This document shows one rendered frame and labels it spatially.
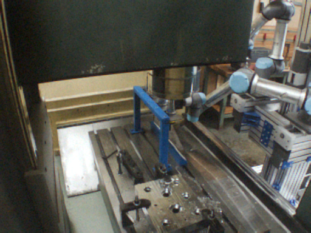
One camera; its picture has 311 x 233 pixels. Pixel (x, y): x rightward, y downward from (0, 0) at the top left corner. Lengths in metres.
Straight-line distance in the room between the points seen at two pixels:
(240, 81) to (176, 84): 0.67
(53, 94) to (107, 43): 1.27
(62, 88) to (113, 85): 0.37
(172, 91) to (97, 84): 1.13
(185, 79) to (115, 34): 0.27
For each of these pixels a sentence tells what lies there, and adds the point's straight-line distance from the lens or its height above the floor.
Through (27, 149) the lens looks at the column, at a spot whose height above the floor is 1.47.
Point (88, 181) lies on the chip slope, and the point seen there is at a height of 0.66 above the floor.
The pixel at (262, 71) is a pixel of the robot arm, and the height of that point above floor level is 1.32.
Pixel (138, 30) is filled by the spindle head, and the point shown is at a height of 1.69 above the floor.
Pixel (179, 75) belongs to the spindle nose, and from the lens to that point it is 0.75.
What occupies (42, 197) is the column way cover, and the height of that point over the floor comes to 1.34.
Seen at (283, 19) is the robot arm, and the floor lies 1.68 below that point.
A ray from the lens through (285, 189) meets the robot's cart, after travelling 2.17.
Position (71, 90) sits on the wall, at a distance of 1.83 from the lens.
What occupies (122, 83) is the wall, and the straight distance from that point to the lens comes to 1.88.
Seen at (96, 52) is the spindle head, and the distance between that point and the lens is 0.60.
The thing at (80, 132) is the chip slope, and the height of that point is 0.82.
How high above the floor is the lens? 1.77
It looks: 28 degrees down
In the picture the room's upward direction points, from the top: 1 degrees clockwise
